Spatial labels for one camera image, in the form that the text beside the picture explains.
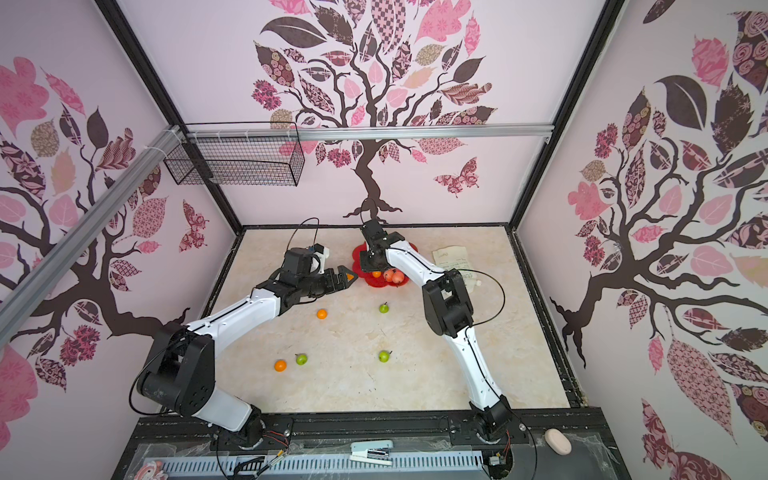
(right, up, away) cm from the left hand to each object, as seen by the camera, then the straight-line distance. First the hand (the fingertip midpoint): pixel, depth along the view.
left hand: (348, 282), depth 87 cm
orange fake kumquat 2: (+7, +1, +16) cm, 18 cm away
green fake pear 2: (+11, -21, -2) cm, 24 cm away
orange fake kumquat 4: (-19, -23, -4) cm, 31 cm away
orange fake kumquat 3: (-10, -11, +7) cm, 16 cm away
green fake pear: (+11, -9, +7) cm, 16 cm away
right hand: (+5, +6, +14) cm, 16 cm away
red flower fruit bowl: (+6, -1, +14) cm, 15 cm away
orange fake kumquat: (+1, +2, -5) cm, 6 cm away
